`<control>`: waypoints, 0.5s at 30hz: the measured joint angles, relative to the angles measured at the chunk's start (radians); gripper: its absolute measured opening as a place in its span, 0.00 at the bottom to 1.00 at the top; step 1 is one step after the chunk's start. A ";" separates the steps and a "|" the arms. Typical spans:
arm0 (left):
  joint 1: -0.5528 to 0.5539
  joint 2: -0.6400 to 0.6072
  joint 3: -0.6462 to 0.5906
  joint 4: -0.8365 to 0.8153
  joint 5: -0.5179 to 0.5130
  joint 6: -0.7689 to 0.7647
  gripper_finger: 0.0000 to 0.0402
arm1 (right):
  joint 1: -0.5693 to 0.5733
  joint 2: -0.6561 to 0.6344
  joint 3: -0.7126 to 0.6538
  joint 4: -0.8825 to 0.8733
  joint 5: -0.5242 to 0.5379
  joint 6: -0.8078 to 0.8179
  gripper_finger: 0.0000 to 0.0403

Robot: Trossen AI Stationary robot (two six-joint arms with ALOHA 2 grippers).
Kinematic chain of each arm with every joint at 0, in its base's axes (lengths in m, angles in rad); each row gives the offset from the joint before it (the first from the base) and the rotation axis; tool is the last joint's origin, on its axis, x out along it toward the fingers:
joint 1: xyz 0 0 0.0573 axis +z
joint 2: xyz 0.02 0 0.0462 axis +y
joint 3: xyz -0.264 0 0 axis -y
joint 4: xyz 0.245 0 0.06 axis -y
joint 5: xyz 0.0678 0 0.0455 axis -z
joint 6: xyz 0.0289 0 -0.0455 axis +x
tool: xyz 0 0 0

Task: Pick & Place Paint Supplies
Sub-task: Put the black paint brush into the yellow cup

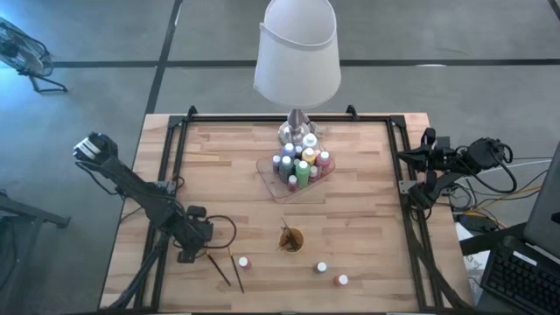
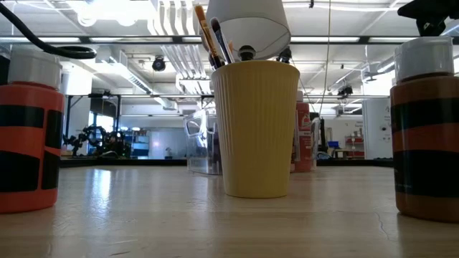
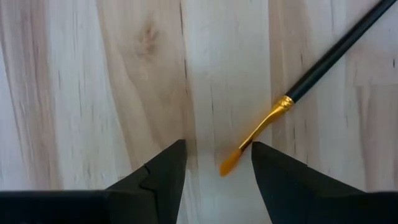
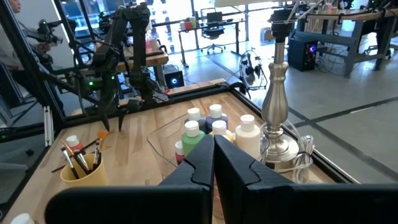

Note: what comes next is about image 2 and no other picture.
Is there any white round column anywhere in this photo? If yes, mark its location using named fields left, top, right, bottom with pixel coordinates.
left=361, top=97, right=394, bottom=161

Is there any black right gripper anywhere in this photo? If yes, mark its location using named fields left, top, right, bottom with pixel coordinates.
left=397, top=0, right=459, bottom=37

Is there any black ceiling camera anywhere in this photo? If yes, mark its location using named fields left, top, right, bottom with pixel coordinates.
left=151, top=55, right=167, bottom=72

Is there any yellow ribbed cup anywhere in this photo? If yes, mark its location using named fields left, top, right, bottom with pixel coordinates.
left=210, top=59, right=301, bottom=199

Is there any white shade silver table lamp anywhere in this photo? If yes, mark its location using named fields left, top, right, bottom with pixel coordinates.
left=205, top=0, right=293, bottom=65

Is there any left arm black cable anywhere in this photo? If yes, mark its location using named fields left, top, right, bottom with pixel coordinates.
left=0, top=1, right=98, bottom=60

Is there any large pink paint bottle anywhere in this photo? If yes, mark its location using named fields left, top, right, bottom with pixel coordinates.
left=290, top=90, right=319, bottom=173

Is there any clear plastic tray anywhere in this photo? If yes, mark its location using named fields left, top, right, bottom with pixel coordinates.
left=183, top=107, right=323, bottom=176

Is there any small orange paint bottle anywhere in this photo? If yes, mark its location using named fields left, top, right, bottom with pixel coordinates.
left=0, top=48, right=66, bottom=215

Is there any red shelf rack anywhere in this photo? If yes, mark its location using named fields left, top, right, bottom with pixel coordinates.
left=344, top=134, right=365, bottom=159

